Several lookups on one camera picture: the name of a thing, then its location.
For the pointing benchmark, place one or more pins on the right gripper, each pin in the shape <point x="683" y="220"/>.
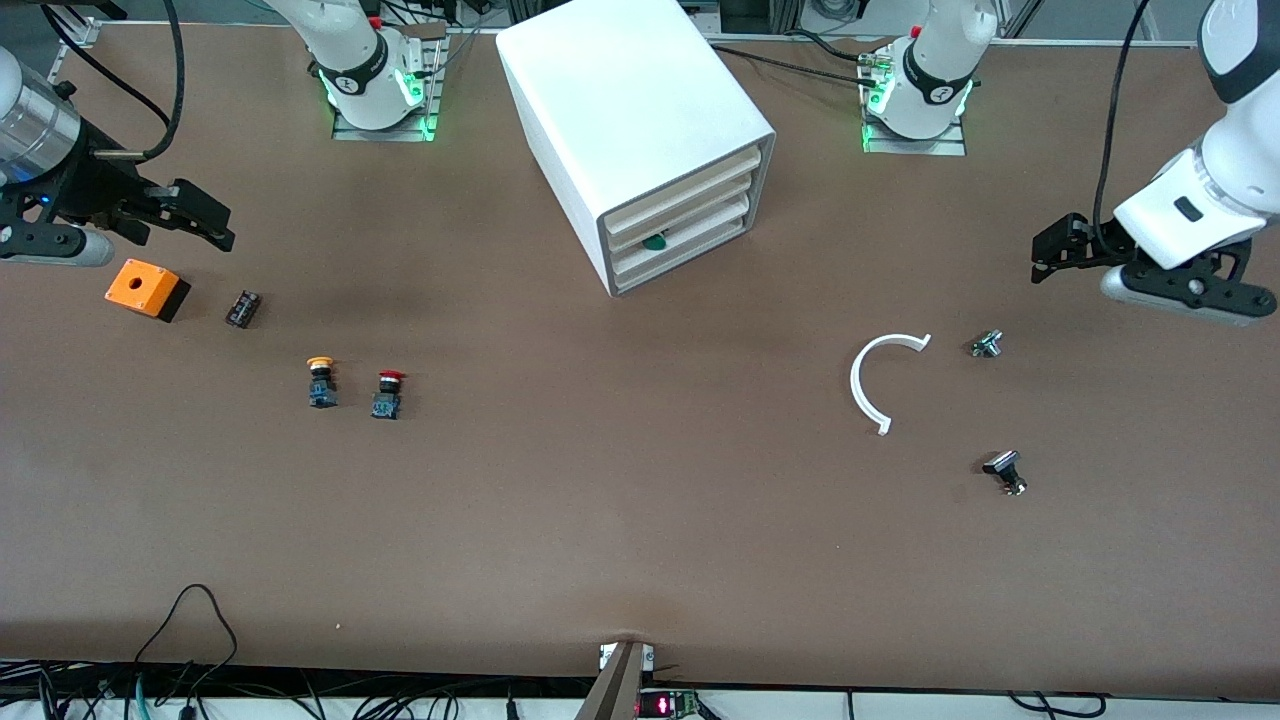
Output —
<point x="90" y="185"/>

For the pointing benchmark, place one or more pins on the red cap push button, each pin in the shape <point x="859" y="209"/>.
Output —
<point x="386" y="403"/>

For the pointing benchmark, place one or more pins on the white curved plastic arc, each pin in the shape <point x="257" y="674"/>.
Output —
<point x="854" y="383"/>

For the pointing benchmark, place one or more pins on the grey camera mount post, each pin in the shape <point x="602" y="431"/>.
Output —
<point x="615" y="690"/>

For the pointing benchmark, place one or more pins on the small device with red display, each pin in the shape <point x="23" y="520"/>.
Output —
<point x="668" y="705"/>

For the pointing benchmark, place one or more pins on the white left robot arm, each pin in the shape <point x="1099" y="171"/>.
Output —
<point x="935" y="60"/>

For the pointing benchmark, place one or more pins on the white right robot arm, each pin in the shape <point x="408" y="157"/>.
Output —
<point x="350" y="50"/>

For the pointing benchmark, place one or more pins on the yellow cap push button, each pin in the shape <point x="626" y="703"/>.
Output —
<point x="322" y="392"/>

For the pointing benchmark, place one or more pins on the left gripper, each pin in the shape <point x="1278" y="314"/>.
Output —
<point x="1086" y="243"/>

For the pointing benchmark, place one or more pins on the orange box with round hole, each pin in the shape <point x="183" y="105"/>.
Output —
<point x="118" y="290"/>

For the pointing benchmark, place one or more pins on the aluminium frame post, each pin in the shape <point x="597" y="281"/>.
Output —
<point x="80" y="30"/>

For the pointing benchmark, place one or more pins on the small silver metal part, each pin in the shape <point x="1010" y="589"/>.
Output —
<point x="986" y="344"/>

